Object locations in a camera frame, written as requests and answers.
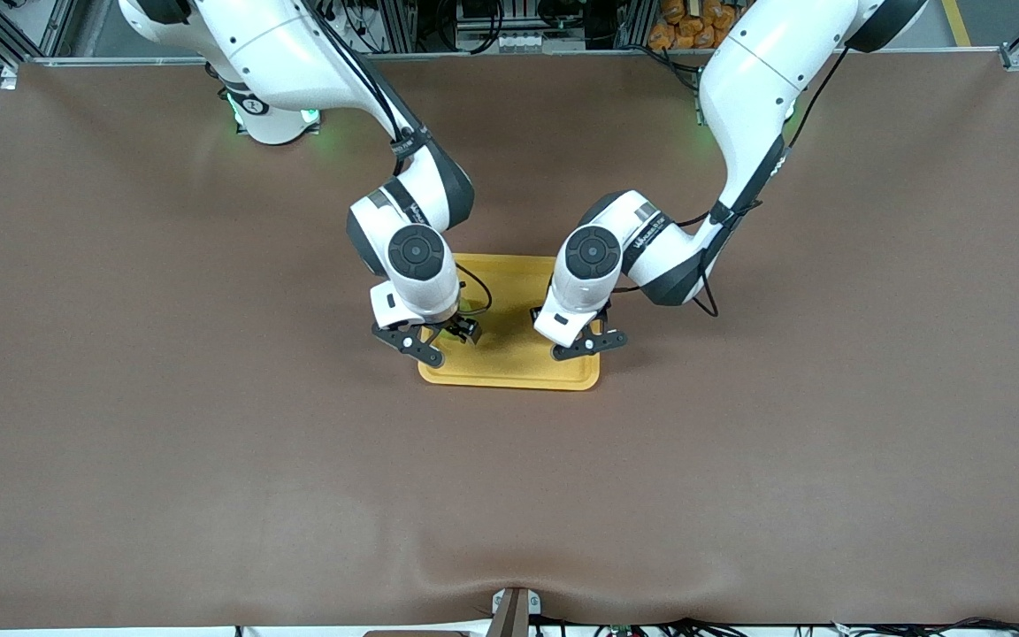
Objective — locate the orange snack bags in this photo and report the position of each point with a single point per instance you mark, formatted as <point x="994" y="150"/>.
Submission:
<point x="686" y="26"/>

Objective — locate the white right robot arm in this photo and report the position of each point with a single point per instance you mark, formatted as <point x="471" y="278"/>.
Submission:
<point x="279" y="53"/>

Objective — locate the white terminal strip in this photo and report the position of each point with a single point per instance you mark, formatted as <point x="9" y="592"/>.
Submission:
<point x="518" y="42"/>

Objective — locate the aluminium frame post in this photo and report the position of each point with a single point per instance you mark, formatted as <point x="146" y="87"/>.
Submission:
<point x="396" y="22"/>
<point x="57" y="22"/>
<point x="633" y="22"/>

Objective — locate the brown table mat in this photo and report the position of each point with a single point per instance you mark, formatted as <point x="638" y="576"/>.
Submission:
<point x="509" y="495"/>

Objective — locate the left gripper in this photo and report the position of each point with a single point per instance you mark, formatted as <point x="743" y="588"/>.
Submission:
<point x="534" y="313"/>

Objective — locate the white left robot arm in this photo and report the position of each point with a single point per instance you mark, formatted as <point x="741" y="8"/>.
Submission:
<point x="757" y="71"/>

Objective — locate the yellow plastic tray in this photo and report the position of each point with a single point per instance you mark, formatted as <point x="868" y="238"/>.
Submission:
<point x="509" y="354"/>

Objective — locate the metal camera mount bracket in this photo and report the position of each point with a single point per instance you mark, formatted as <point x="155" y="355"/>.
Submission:
<point x="514" y="615"/>

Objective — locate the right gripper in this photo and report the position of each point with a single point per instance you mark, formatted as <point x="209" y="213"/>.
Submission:
<point x="455" y="325"/>

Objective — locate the aluminium table edge rail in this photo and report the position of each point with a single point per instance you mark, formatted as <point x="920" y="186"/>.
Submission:
<point x="474" y="55"/>

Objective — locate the white power strip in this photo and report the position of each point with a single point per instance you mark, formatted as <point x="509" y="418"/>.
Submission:
<point x="366" y="40"/>

